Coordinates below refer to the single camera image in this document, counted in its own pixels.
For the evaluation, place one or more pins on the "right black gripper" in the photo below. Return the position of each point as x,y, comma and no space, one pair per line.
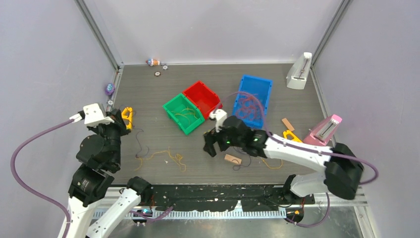
210,138

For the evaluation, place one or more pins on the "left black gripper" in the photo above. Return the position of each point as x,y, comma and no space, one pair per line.
116,115

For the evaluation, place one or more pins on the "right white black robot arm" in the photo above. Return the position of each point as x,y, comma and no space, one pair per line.
336,169

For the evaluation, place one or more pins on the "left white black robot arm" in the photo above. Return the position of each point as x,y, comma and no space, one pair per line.
100,157

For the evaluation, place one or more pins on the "orange wooden block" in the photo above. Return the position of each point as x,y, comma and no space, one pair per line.
233,159

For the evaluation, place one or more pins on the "green plastic bin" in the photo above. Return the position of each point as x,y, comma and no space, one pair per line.
184,113

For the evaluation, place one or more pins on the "red plastic bin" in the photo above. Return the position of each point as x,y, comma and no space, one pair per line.
202,97

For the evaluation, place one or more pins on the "purple round toy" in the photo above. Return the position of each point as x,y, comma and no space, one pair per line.
109,89

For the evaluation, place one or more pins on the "blue plastic bin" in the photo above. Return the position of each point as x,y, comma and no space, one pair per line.
246,108

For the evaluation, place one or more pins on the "small orange block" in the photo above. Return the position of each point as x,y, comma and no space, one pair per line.
288,125

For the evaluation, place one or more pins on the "small figurine toy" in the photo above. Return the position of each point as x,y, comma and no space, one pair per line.
152,62

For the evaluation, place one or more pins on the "white metronome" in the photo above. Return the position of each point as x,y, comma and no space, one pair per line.
297,76

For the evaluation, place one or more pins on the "pink metronome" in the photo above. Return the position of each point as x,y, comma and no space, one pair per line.
322,133

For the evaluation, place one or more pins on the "left yellow triangle frame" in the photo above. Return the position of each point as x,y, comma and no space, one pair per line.
127,116

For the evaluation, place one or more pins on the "yellow triangle frame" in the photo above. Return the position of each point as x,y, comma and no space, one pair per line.
291,136
127,116

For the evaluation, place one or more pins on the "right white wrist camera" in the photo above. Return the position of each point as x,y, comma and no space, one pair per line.
219,116

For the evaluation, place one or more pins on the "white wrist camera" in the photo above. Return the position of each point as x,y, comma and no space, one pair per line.
219,116
92,115

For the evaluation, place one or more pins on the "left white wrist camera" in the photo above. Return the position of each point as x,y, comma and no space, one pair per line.
92,115

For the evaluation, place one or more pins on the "right yellow triangle frame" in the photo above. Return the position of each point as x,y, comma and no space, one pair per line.
291,136

